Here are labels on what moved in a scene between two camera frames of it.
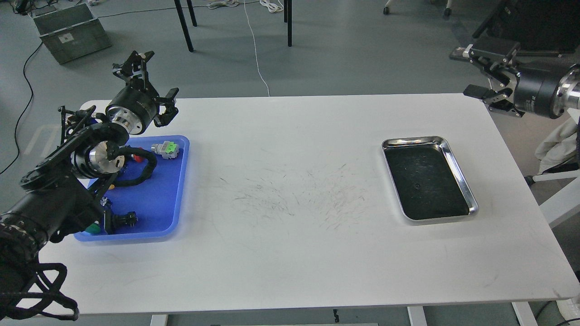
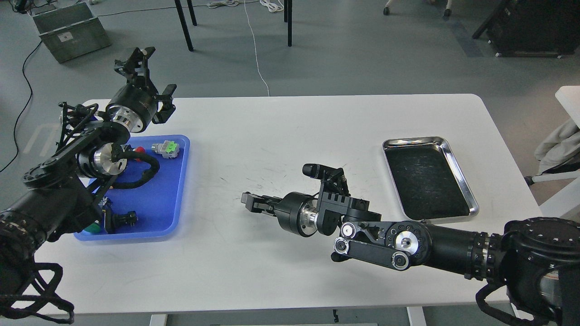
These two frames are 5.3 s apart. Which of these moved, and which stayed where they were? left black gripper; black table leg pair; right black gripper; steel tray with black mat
Moved: right black gripper
Stayed: steel tray with black mat; black table leg pair; left black gripper
